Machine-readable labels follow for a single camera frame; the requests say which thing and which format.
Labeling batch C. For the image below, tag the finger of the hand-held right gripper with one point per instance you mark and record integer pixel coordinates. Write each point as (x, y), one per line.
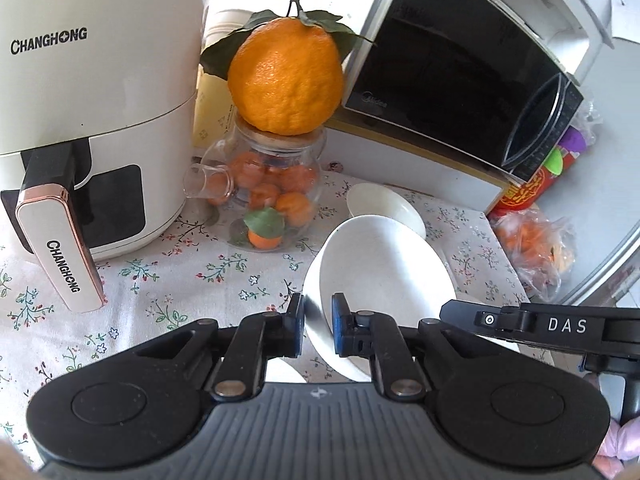
(480, 317)

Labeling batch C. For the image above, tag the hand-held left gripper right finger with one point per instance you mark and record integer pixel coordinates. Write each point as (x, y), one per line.
(340, 325)

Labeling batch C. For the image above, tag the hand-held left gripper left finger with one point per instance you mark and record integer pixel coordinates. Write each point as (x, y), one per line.
(297, 325)

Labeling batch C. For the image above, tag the plastic bag of oranges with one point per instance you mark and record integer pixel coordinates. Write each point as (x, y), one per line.
(535, 245)

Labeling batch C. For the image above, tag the person's pink fuzzy clothing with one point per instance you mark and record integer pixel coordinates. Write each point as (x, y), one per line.
(620, 445)

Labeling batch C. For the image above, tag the red gift box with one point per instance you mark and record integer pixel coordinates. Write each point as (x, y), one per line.
(525, 192)

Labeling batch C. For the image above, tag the grey refrigerator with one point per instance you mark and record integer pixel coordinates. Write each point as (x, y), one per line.
(610, 185)

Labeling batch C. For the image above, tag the pile of small mandarins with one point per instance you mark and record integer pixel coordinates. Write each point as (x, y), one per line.
(290, 180)

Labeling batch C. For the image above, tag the floral tablecloth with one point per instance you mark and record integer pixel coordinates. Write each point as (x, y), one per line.
(150, 285)

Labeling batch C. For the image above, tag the white wooden stand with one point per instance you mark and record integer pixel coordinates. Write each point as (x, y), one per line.
(410, 170)

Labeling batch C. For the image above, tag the black microwave oven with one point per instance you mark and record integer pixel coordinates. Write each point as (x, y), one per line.
(450, 70)

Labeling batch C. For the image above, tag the large orange with leaves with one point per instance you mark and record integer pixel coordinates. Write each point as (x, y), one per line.
(285, 75)

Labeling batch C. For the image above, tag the white air fryer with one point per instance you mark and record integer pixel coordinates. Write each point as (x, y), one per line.
(100, 85)

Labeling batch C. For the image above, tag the white paper note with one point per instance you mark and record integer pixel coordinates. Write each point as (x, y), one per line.
(625, 15)

